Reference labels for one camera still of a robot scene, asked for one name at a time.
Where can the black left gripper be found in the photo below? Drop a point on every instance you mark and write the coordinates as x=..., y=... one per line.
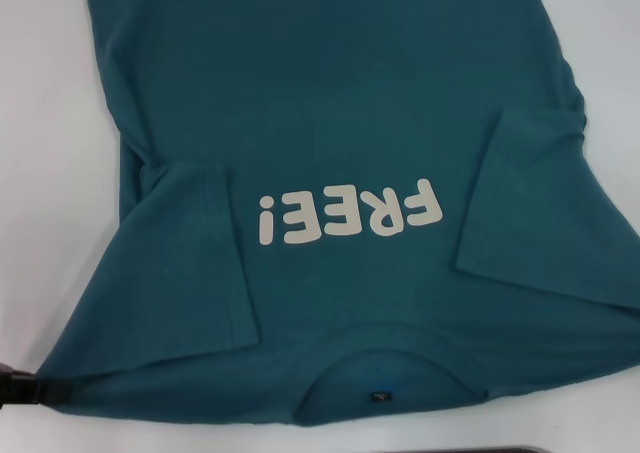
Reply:
x=15, y=385

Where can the teal T-shirt with FREE print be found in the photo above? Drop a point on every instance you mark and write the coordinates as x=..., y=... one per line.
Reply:
x=325, y=98

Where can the dark device edge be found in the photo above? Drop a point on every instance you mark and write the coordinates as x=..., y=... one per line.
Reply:
x=500, y=450

